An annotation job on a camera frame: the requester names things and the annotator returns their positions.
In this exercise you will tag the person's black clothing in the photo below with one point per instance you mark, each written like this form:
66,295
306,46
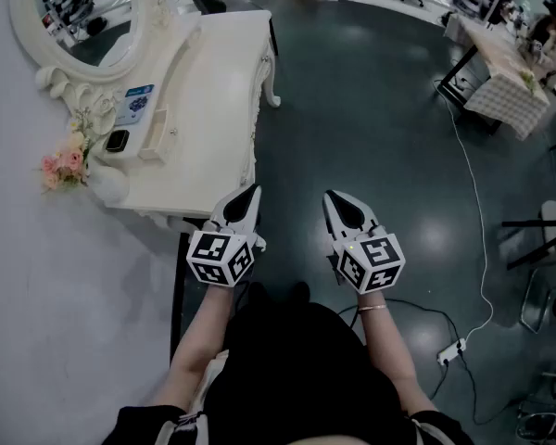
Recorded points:
296,364

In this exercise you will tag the white dressing table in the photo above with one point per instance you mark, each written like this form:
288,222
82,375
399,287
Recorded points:
213,109

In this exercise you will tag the person's right black shoe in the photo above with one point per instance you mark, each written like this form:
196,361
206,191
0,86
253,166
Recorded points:
300,291

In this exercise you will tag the white power strip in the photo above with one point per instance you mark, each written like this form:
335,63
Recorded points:
451,350

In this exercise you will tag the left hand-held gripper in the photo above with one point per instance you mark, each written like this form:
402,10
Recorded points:
213,253

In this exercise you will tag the round white vase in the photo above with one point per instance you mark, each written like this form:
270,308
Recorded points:
109,186

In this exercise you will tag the chrome chair with black bars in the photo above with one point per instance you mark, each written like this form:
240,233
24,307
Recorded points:
544,248

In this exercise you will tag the pink flower bouquet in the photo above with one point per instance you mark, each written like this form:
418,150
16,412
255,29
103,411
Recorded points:
67,162

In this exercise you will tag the small white drawer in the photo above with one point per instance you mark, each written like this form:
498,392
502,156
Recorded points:
154,138

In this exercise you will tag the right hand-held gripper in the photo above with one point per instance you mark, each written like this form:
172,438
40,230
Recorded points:
375,262

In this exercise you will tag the person's right forearm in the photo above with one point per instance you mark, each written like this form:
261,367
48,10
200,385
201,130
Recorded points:
389,350

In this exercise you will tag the table with checkered cloth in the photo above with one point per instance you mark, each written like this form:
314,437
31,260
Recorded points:
505,81

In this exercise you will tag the oval mirror with white frame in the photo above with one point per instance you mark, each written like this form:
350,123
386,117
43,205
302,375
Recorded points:
81,16

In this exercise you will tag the small black box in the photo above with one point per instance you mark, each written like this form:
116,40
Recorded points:
117,140

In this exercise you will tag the blue and white flat box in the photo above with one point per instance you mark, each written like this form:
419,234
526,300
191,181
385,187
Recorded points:
134,105

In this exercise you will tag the person's left forearm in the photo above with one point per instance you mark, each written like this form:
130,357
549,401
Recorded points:
199,341

